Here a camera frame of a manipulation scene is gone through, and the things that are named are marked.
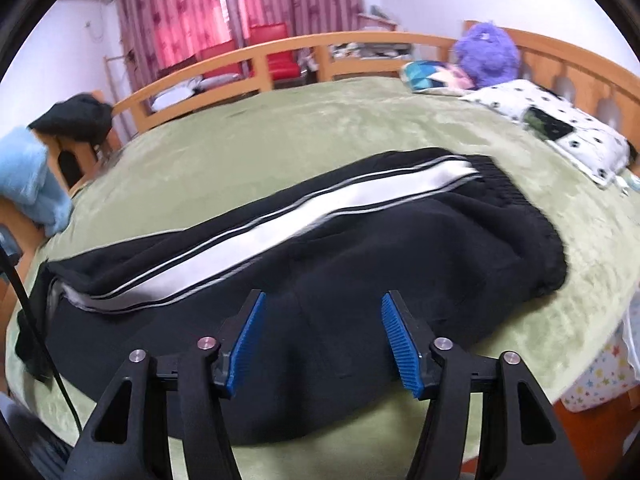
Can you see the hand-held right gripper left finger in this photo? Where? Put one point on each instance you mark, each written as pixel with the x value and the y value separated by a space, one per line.
pixel 246 340

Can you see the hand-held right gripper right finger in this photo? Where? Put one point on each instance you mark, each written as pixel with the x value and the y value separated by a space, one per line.
pixel 397 340

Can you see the black pants with white stripe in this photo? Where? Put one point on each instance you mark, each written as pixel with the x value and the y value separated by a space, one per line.
pixel 350 270

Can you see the light blue towel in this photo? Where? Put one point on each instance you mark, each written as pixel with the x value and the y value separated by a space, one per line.
pixel 30 175

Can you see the black garment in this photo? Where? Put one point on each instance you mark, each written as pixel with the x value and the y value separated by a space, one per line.
pixel 75 115

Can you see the green blanket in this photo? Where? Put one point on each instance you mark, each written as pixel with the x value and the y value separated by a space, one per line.
pixel 250 145

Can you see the wooden ladder rack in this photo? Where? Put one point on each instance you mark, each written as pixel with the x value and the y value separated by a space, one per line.
pixel 112 80

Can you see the star printed sheet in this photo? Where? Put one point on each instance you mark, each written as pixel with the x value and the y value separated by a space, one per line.
pixel 600 375

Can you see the white cloth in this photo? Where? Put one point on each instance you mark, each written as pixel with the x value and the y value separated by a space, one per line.
pixel 175 95

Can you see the dark flat item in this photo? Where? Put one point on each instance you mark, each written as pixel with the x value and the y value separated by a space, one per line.
pixel 547 125

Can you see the colourful patterned cushion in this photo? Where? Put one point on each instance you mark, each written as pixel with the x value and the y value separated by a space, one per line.
pixel 430 77

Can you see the white spotted pillow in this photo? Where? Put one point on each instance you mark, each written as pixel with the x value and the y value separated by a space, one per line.
pixel 590 145

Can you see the red chair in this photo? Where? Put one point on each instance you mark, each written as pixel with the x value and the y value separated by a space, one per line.
pixel 275 50
pixel 222 62

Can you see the purple plush toy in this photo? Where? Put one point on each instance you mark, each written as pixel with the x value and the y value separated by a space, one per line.
pixel 487 55

